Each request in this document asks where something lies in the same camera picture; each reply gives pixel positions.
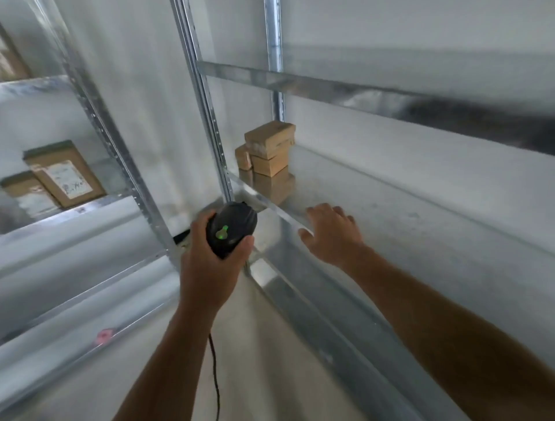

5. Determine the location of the wide galvanized metal shelving unit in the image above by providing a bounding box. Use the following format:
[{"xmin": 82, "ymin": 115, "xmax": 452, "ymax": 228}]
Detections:
[{"xmin": 170, "ymin": 0, "xmax": 555, "ymax": 421}]

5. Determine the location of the person's left hand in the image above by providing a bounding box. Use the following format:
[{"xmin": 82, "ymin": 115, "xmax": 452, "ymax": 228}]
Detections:
[{"xmin": 179, "ymin": 210, "xmax": 256, "ymax": 315}]

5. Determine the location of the person's right hand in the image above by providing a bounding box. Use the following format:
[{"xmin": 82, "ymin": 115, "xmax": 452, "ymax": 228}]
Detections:
[{"xmin": 298, "ymin": 203, "xmax": 366, "ymax": 270}]

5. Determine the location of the person's right forearm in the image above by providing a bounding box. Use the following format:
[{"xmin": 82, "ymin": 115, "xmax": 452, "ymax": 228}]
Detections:
[{"xmin": 343, "ymin": 245, "xmax": 555, "ymax": 421}]

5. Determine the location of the narrow galvanized metal shelving unit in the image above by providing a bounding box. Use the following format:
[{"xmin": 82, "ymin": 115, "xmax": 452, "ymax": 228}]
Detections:
[{"xmin": 0, "ymin": 0, "xmax": 182, "ymax": 410}]

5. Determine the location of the tiny upright cardboard box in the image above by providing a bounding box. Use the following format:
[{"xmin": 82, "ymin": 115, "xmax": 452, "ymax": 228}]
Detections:
[{"xmin": 234, "ymin": 144, "xmax": 253, "ymax": 171}]

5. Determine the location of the black scanner cable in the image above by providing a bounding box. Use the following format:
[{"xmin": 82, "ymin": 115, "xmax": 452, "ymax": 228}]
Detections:
[{"xmin": 208, "ymin": 333, "xmax": 221, "ymax": 421}]

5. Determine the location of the flat labelled cardboard box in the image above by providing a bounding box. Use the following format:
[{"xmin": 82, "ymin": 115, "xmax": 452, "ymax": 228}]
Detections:
[{"xmin": 0, "ymin": 170, "xmax": 62, "ymax": 220}]

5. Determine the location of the long small cardboard box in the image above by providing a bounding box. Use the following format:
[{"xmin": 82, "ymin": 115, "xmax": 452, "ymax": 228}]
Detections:
[{"xmin": 244, "ymin": 120, "xmax": 297, "ymax": 160}]

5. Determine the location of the brown cardboard box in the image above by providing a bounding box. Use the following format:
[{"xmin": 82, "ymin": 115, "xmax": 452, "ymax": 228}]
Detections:
[{"xmin": 0, "ymin": 24, "xmax": 32, "ymax": 82}]

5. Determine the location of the square small cardboard box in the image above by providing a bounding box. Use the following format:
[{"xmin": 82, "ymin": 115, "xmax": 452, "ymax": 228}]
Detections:
[{"xmin": 250, "ymin": 149, "xmax": 291, "ymax": 178}]

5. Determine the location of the black handheld barcode scanner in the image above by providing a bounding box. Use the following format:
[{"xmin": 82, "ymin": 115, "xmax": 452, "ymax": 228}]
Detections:
[{"xmin": 206, "ymin": 201, "xmax": 258, "ymax": 260}]

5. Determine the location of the person's left forearm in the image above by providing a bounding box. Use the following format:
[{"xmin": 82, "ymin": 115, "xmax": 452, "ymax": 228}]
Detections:
[{"xmin": 113, "ymin": 300, "xmax": 219, "ymax": 421}]

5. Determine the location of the large labelled cardboard box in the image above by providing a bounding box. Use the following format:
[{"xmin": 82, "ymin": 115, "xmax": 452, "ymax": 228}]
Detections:
[{"xmin": 23, "ymin": 139, "xmax": 107, "ymax": 209}]

